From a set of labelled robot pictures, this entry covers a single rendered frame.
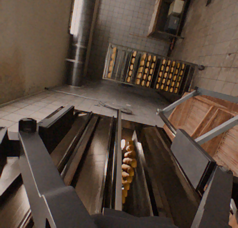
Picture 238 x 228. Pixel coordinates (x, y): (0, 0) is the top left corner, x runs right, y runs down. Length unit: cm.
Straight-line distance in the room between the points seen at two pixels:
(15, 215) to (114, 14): 520
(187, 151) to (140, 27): 522
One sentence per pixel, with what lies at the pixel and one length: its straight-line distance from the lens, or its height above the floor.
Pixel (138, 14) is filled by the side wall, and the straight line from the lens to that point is 542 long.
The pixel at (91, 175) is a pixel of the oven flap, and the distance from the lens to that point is 94.
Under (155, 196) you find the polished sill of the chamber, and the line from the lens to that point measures 95.
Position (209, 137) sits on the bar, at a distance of 73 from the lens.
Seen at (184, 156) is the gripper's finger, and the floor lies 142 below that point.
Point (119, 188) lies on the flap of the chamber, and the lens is 69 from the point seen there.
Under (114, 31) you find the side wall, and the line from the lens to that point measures 528.
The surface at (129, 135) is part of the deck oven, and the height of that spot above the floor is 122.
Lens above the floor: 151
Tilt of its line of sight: 3 degrees down
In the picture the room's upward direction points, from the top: 78 degrees counter-clockwise
